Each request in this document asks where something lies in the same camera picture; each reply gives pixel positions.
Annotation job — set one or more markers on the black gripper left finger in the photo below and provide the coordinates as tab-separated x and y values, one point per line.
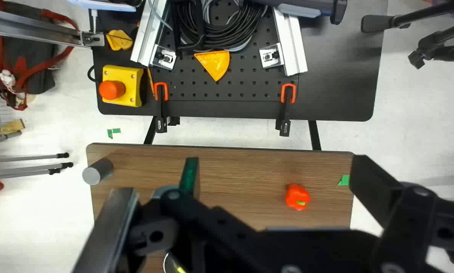
211	240

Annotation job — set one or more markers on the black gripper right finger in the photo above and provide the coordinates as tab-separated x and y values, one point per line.
413	219

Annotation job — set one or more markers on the orange pepper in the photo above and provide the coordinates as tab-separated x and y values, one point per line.
296	198

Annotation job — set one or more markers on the green tape marker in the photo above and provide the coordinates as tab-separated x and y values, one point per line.
343	181

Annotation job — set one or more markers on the wooden table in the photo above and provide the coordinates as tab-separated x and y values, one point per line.
130	233

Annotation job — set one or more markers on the grey cylinder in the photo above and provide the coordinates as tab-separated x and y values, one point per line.
97	172

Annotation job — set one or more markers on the black perforated board table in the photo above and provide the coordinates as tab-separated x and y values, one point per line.
340	81

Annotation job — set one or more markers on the orange black clamp left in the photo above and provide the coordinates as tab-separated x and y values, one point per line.
161	99

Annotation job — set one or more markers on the orange black clamp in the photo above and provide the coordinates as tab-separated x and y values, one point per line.
161	99
287	98

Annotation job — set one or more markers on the orange black clamp right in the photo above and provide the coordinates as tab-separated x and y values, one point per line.
287	98

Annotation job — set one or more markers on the orange triangular wedge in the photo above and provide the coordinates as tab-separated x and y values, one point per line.
214	63

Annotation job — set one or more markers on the yellow emergency stop button box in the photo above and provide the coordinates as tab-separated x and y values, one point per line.
120	86

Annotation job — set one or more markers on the aluminium rail left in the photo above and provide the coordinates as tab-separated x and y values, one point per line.
145	48

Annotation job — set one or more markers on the aluminium rail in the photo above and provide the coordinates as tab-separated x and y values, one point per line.
145	48
287	52

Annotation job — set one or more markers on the aluminium rail right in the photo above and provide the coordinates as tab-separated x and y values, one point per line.
287	52

